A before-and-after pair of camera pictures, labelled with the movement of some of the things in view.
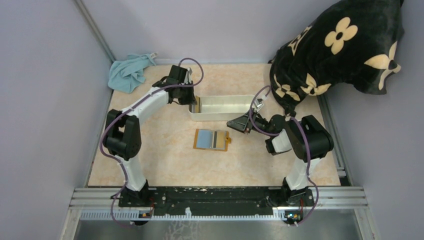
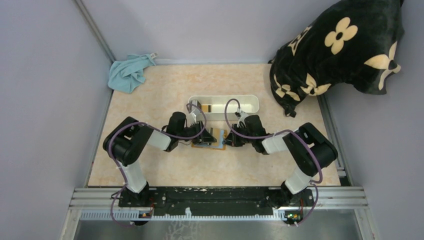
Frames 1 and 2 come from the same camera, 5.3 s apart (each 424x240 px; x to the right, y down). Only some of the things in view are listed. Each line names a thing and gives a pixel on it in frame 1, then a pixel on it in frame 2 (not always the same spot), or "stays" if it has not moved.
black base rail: [165, 200] stays
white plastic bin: [220, 108] stays
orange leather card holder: [212, 140] stays
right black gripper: [249, 120] -> [234, 138]
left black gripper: [185, 94] -> [202, 137]
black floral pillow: [354, 42] stays
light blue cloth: [126, 74] stays
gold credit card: [197, 107] -> [205, 108]
